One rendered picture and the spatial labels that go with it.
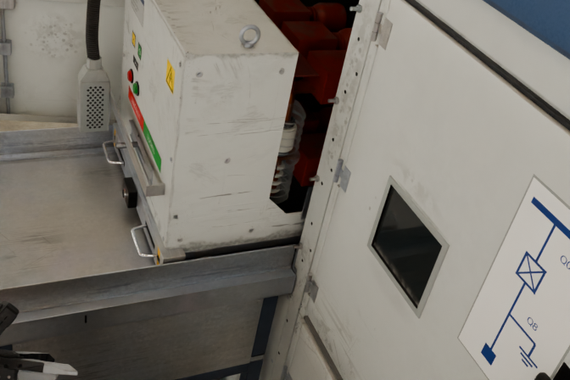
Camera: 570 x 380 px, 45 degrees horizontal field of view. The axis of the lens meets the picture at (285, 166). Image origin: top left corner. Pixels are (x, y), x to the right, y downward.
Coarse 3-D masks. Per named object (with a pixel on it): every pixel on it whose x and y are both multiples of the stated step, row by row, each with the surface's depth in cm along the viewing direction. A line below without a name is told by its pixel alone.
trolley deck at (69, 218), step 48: (0, 192) 164; (48, 192) 167; (96, 192) 171; (0, 240) 151; (48, 240) 154; (96, 240) 156; (144, 240) 159; (192, 288) 149; (240, 288) 153; (288, 288) 160; (0, 336) 134; (48, 336) 139
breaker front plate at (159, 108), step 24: (144, 0) 144; (144, 24) 146; (144, 48) 148; (168, 48) 130; (144, 72) 150; (144, 96) 152; (168, 96) 133; (144, 120) 154; (168, 120) 135; (144, 144) 156; (168, 144) 136; (144, 168) 157; (168, 168) 138; (168, 192) 140; (168, 216) 142
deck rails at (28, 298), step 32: (64, 128) 179; (0, 160) 174; (224, 256) 150; (256, 256) 154; (288, 256) 158; (0, 288) 131; (32, 288) 134; (64, 288) 137; (96, 288) 141; (128, 288) 144; (160, 288) 147
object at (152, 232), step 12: (120, 132) 180; (120, 156) 178; (132, 168) 168; (144, 204) 157; (144, 216) 157; (144, 228) 158; (156, 228) 151; (156, 240) 148; (168, 252) 146; (180, 252) 147
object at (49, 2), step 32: (0, 0) 171; (32, 0) 175; (64, 0) 175; (0, 32) 178; (32, 32) 180; (64, 32) 181; (0, 64) 183; (32, 64) 185; (64, 64) 187; (0, 96) 189; (32, 96) 190; (64, 96) 192
